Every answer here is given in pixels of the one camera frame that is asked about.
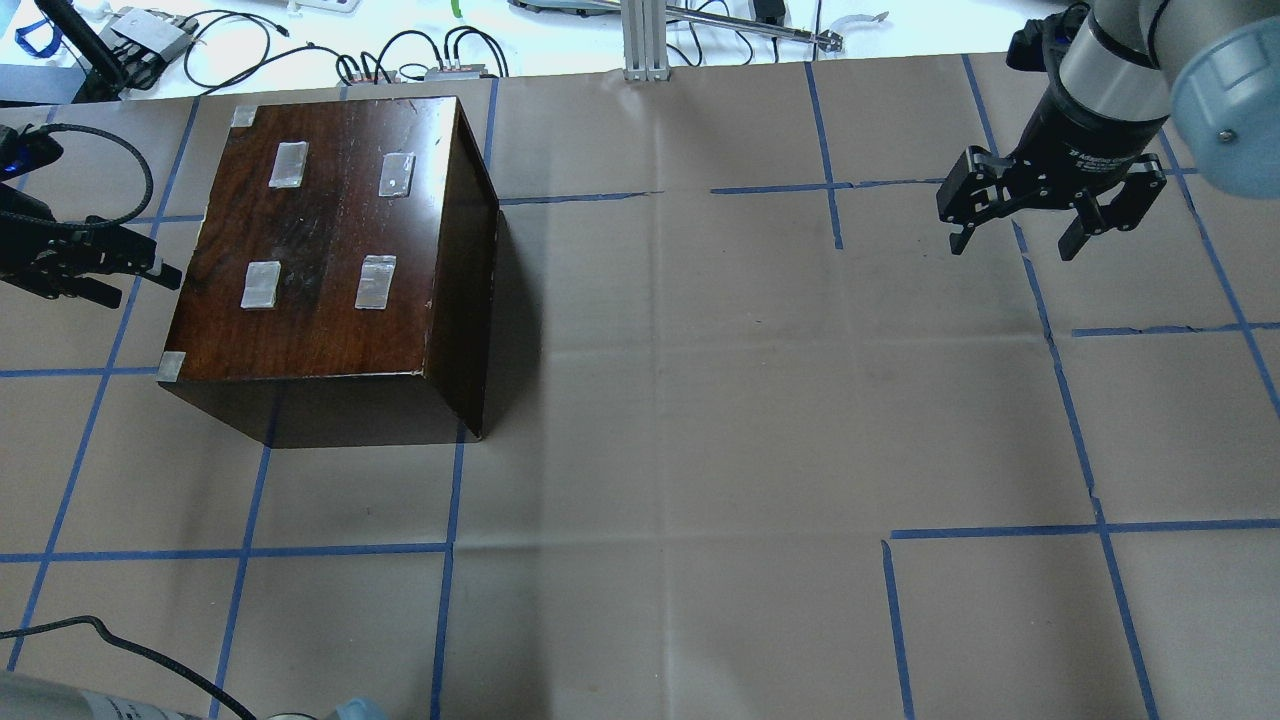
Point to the aluminium frame post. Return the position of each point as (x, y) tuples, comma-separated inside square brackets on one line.
[(644, 41)]

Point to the dark wooden drawer cabinet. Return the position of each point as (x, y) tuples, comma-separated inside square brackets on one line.
[(340, 293)]

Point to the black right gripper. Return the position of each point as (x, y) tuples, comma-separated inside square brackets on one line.
[(1088, 135)]

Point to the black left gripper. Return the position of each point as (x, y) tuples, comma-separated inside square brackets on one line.
[(62, 262)]

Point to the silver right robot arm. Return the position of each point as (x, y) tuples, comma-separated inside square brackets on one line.
[(1116, 72)]

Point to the grey electronics box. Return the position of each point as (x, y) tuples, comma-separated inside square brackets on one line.
[(160, 33)]

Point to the silver tripod stand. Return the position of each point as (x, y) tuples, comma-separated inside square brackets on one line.
[(826, 40)]

